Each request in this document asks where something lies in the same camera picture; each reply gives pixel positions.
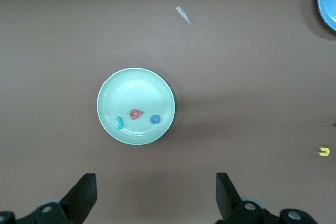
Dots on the light green plate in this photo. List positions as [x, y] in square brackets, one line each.
[136, 93]

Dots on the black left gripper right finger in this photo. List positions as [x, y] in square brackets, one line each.
[228, 197]

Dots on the white tape scrap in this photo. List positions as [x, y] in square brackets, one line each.
[183, 14]

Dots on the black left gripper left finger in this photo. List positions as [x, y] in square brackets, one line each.
[78, 197]

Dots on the blue foam letter o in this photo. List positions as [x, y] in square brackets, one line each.
[152, 119]

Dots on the teal foam letter j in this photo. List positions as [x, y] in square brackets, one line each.
[120, 123]

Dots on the yellow foam letter u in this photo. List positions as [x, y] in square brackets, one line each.
[327, 151]

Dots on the pink foam letter d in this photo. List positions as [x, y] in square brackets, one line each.
[140, 113]

